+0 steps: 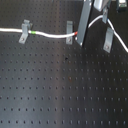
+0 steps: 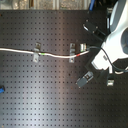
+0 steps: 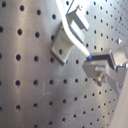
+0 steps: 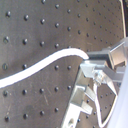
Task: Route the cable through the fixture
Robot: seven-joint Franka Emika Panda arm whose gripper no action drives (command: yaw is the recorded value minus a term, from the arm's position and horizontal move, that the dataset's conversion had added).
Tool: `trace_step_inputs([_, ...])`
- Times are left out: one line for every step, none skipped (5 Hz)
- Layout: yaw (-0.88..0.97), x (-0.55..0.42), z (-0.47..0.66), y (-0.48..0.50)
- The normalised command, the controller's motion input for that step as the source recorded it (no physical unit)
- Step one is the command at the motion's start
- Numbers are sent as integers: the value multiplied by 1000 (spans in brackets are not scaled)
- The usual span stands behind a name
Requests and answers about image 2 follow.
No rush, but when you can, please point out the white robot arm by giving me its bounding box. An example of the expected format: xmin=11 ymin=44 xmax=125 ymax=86
xmin=91 ymin=0 xmax=128 ymax=74

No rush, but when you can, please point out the metal cable clip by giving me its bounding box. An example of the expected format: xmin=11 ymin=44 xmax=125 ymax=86
xmin=69 ymin=43 xmax=75 ymax=63
xmin=33 ymin=42 xmax=41 ymax=63

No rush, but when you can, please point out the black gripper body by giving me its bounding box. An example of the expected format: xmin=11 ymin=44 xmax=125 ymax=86
xmin=85 ymin=51 xmax=107 ymax=79

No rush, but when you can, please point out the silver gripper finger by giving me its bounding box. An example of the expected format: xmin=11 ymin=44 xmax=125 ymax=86
xmin=80 ymin=43 xmax=88 ymax=53

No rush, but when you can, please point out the white cable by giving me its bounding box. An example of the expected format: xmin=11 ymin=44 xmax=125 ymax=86
xmin=0 ymin=48 xmax=90 ymax=59

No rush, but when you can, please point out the right metal cable clip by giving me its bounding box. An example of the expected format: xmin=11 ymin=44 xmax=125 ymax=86
xmin=69 ymin=43 xmax=75 ymax=63

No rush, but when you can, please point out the black perforated board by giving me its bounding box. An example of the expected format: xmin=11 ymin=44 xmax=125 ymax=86
xmin=0 ymin=10 xmax=128 ymax=128

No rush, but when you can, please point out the left metal cable clip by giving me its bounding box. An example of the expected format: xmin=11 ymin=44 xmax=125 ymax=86
xmin=33 ymin=42 xmax=41 ymax=63

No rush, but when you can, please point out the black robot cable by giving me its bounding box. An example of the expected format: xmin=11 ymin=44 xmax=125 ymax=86
xmin=87 ymin=45 xmax=128 ymax=74

